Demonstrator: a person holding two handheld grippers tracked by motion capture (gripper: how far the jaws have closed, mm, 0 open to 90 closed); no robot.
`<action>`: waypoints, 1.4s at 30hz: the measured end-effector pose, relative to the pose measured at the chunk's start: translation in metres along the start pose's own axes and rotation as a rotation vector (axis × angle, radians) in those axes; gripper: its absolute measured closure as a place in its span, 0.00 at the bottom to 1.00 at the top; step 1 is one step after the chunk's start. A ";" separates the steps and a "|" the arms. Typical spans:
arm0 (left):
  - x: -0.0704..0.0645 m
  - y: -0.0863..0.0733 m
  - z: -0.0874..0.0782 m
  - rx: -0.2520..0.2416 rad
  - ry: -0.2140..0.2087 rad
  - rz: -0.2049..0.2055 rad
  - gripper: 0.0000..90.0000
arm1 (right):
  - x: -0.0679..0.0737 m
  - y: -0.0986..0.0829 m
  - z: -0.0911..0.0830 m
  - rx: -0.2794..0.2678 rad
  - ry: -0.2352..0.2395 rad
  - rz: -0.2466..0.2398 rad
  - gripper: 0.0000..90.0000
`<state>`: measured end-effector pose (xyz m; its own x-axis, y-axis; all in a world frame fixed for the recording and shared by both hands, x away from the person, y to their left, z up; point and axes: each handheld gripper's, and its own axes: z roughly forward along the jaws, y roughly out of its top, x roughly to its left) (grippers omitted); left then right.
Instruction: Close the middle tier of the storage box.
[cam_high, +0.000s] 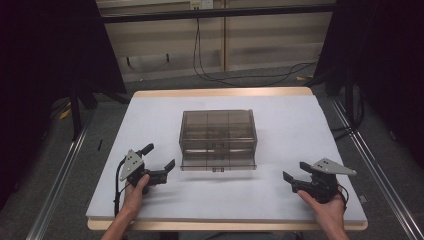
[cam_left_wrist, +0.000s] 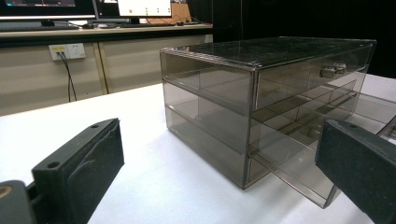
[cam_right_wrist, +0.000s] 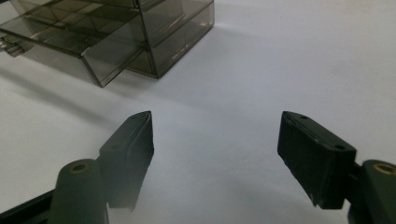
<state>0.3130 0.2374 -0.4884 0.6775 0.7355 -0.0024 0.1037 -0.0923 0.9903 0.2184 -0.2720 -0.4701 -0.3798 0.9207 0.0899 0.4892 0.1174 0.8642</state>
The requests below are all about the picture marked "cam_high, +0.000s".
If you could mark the yellow floor tape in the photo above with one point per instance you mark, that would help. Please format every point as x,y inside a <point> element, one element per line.
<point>65,114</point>

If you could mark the small black floor object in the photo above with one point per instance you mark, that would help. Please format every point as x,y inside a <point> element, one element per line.
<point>100,145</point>

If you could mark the person's left hand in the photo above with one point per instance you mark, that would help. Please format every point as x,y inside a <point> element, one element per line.
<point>132,200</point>

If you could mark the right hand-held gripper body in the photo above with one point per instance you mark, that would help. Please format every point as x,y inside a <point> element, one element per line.
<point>321,185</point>

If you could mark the wooden table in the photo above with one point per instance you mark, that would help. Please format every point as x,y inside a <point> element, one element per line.
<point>220,92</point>

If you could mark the translucent brown drawer box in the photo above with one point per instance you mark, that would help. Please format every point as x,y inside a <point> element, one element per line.
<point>218,126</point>

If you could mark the black horizontal bar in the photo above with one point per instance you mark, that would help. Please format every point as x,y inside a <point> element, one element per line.
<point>216,13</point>

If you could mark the metal floor rail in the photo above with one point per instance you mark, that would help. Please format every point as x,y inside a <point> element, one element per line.
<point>56,186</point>
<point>383,186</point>

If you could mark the white table mat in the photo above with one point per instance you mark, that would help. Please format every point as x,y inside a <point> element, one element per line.
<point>286,133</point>

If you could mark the person's right hand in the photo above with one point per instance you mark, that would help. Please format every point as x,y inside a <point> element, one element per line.
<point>330,211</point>

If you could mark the black stand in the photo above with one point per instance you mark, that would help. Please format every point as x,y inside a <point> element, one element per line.
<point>76,113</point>

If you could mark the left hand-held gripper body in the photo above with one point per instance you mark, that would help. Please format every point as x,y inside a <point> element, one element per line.
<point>133,165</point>

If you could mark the white wall socket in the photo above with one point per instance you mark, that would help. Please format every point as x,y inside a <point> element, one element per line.
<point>201,4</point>

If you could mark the black curtain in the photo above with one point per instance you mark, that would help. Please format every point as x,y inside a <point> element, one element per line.
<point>383,66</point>
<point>40,66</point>

